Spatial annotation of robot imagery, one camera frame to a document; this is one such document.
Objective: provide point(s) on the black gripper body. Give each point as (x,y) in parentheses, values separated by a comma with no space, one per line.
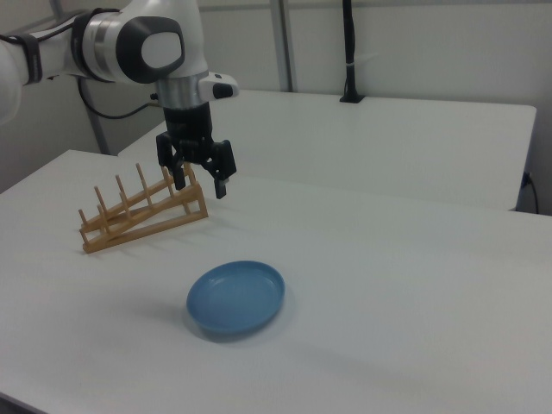
(189,127)

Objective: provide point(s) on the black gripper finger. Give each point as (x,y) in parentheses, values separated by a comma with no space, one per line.
(166,151)
(224,161)

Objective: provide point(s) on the blue round plate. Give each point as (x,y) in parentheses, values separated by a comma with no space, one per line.
(235,302)

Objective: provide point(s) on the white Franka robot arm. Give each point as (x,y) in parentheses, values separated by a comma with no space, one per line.
(108,39)

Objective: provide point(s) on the wooden plate rack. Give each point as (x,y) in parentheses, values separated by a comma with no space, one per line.
(142,222)

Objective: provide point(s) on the black pole with base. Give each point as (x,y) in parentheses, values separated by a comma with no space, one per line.
(350,52)

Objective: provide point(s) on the grey partition frame post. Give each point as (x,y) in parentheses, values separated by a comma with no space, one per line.
(98,133)
(284,47)

